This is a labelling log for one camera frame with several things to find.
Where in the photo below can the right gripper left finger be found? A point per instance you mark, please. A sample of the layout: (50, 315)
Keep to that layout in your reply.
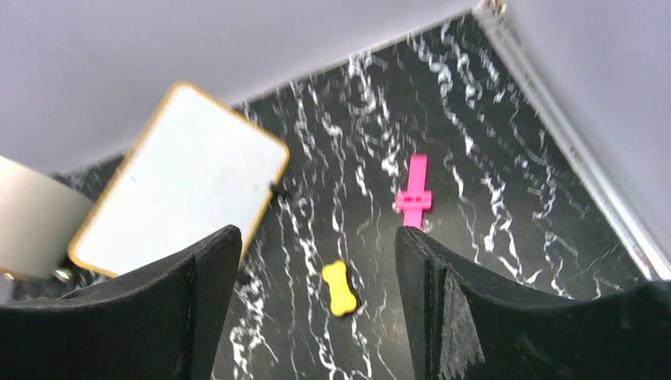
(161, 321)

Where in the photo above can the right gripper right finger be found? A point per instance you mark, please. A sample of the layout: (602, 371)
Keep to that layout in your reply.
(464, 321)

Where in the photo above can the yellow bone-shaped eraser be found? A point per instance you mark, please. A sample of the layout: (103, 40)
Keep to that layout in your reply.
(343, 300)

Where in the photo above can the white whiteboard with orange frame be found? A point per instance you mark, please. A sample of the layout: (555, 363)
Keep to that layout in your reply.
(196, 167)

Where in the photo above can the pink plastic cross piece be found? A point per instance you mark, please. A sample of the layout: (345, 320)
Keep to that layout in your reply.
(415, 199)

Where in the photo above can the cream cylinder with orange face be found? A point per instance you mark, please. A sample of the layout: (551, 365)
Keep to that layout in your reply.
(39, 218)

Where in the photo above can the aluminium extrusion frame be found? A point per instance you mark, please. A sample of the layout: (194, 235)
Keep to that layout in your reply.
(642, 248)

